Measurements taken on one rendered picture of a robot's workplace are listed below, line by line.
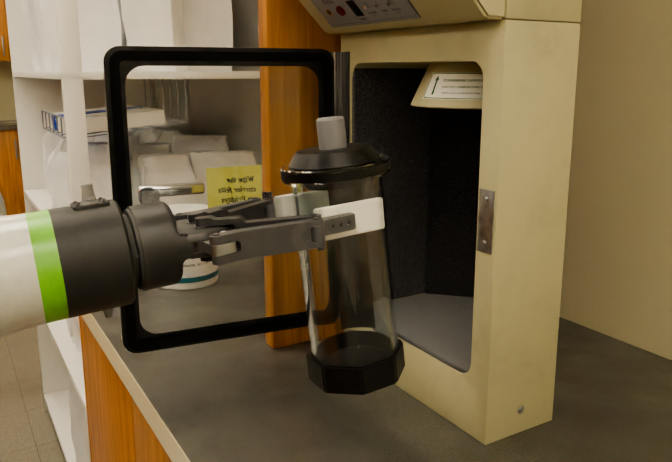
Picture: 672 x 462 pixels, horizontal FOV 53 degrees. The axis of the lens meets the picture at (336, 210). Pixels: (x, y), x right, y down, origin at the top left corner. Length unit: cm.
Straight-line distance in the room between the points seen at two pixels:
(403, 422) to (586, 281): 50
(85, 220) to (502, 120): 42
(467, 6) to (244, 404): 55
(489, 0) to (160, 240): 39
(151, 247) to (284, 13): 50
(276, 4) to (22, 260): 56
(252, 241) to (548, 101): 37
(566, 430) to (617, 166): 47
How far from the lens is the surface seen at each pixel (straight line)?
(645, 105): 113
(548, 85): 76
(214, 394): 93
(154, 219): 58
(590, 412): 93
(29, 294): 56
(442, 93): 82
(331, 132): 64
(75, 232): 56
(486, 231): 74
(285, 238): 57
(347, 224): 60
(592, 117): 119
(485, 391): 80
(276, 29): 98
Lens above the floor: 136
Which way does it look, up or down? 12 degrees down
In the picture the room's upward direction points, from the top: straight up
